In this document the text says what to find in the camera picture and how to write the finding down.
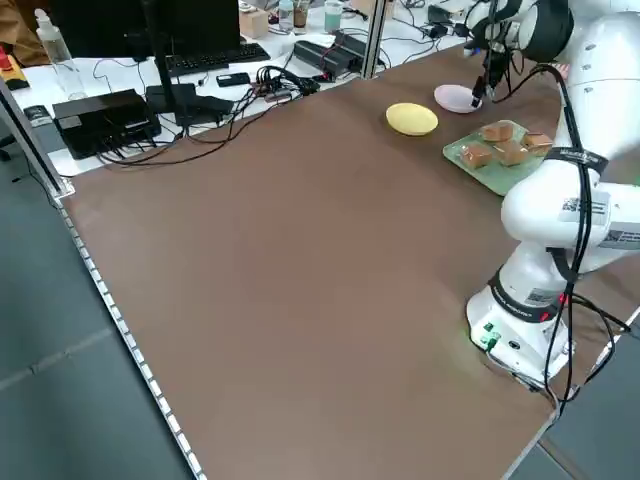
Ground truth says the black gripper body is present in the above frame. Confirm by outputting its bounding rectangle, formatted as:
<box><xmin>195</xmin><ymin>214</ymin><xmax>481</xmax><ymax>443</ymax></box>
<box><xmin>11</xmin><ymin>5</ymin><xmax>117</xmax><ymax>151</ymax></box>
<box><xmin>482</xmin><ymin>43</ymin><xmax>505</xmax><ymax>84</ymax></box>

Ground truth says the brown bread pack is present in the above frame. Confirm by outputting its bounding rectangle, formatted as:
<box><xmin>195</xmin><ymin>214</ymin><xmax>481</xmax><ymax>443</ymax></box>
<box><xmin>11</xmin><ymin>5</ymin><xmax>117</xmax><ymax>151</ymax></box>
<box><xmin>458</xmin><ymin>142</ymin><xmax>495</xmax><ymax>172</ymax></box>
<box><xmin>493</xmin><ymin>140</ymin><xmax>530</xmax><ymax>168</ymax></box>
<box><xmin>479</xmin><ymin>121</ymin><xmax>517</xmax><ymax>145</ymax></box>
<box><xmin>519</xmin><ymin>131</ymin><xmax>555</xmax><ymax>152</ymax></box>

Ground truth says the green plastic tray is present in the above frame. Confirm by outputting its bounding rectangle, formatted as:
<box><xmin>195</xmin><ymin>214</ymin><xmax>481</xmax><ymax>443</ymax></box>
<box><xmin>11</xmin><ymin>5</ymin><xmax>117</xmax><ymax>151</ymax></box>
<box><xmin>442</xmin><ymin>118</ymin><xmax>561</xmax><ymax>197</ymax></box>

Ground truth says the white round plate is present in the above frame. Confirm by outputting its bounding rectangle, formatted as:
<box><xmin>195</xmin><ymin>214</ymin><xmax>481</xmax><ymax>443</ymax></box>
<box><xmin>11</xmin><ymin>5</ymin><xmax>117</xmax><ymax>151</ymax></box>
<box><xmin>433</xmin><ymin>84</ymin><xmax>485</xmax><ymax>115</ymax></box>

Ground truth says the yellow round plate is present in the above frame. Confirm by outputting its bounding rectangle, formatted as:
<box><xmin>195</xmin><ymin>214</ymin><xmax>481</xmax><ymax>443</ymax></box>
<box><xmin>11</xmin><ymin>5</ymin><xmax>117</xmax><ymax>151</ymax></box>
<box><xmin>385</xmin><ymin>102</ymin><xmax>440</xmax><ymax>137</ymax></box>

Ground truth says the black power supply unit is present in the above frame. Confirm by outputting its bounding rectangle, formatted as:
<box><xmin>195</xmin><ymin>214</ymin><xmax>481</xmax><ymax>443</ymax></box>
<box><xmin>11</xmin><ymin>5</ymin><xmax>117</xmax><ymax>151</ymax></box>
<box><xmin>293</xmin><ymin>39</ymin><xmax>342</xmax><ymax>81</ymax></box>
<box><xmin>332</xmin><ymin>28</ymin><xmax>363</xmax><ymax>71</ymax></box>

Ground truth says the green drinking cup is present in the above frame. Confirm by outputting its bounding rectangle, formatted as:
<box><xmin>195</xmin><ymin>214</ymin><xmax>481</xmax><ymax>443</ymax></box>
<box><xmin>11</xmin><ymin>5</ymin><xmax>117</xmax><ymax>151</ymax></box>
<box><xmin>323</xmin><ymin>0</ymin><xmax>346</xmax><ymax>32</ymax></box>

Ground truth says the small cardboard box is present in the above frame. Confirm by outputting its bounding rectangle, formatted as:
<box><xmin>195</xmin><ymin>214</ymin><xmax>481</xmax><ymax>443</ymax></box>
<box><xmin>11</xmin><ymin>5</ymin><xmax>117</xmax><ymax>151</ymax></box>
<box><xmin>238</xmin><ymin>8</ymin><xmax>272</xmax><ymax>40</ymax></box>

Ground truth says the black smartphone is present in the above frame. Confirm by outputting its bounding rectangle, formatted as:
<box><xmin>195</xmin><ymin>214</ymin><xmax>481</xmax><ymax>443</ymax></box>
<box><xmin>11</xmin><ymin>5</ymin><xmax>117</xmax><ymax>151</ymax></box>
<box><xmin>215</xmin><ymin>71</ymin><xmax>252</xmax><ymax>88</ymax></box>

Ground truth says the black keyboard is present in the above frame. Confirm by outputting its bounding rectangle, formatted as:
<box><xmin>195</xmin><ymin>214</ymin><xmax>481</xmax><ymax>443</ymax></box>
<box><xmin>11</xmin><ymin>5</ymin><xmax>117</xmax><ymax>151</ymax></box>
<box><xmin>163</xmin><ymin>42</ymin><xmax>272</xmax><ymax>77</ymax></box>

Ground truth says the black docking device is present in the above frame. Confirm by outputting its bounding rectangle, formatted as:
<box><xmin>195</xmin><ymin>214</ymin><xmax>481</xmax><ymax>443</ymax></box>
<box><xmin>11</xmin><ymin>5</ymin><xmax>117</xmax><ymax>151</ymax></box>
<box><xmin>174</xmin><ymin>94</ymin><xmax>236</xmax><ymax>126</ymax></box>

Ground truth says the black monitor stand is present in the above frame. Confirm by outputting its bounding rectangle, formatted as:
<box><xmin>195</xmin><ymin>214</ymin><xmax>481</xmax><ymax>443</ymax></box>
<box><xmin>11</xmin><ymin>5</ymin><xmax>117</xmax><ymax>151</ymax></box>
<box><xmin>141</xmin><ymin>0</ymin><xmax>199</xmax><ymax>126</ymax></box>

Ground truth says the black computer monitor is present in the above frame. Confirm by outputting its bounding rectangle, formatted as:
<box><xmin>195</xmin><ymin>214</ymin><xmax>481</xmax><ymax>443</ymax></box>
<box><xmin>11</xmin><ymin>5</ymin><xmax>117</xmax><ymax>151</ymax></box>
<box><xmin>48</xmin><ymin>0</ymin><xmax>242</xmax><ymax>61</ymax></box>

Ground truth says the black electronics box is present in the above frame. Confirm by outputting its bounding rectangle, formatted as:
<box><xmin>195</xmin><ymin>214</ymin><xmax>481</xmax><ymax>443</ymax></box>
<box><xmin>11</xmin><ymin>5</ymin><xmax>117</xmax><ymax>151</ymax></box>
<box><xmin>51</xmin><ymin>88</ymin><xmax>162</xmax><ymax>161</ymax></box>

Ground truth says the clear plastic bottle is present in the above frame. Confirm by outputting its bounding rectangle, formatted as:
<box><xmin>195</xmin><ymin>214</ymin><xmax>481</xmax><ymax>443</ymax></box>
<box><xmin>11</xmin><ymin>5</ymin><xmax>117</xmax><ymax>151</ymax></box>
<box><xmin>33</xmin><ymin>7</ymin><xmax>87</xmax><ymax>101</ymax></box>

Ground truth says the small grey device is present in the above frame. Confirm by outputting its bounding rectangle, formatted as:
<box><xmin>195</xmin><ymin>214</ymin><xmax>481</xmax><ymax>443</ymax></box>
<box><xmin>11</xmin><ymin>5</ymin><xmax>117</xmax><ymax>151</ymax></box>
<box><xmin>23</xmin><ymin>103</ymin><xmax>54</xmax><ymax>126</ymax></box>

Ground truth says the red emergency stop button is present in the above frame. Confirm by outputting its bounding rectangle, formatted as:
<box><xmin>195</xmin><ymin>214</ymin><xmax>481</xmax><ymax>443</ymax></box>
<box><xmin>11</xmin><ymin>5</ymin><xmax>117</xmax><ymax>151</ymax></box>
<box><xmin>0</xmin><ymin>49</ymin><xmax>26</xmax><ymax>91</ymax></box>

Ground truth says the aluminium camera post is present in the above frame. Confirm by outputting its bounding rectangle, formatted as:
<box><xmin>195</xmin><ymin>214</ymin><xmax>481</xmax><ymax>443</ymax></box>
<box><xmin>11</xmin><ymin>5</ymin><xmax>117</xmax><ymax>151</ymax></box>
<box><xmin>359</xmin><ymin>0</ymin><xmax>390</xmax><ymax>81</ymax></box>

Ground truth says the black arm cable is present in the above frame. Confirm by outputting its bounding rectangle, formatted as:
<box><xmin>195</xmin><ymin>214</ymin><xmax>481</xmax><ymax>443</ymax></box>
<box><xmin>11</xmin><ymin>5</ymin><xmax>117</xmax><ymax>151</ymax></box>
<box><xmin>529</xmin><ymin>62</ymin><xmax>632</xmax><ymax>407</ymax></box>

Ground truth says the cable hub with plugs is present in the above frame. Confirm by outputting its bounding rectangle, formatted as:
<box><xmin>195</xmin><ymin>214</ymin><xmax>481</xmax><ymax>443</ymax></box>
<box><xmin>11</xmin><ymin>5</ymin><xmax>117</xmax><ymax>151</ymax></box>
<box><xmin>255</xmin><ymin>64</ymin><xmax>321</xmax><ymax>104</ymax></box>

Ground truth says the aluminium side rail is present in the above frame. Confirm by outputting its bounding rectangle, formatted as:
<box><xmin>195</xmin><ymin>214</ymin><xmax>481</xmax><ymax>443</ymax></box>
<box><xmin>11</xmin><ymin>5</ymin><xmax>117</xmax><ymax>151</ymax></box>
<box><xmin>0</xmin><ymin>77</ymin><xmax>77</xmax><ymax>197</ymax></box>

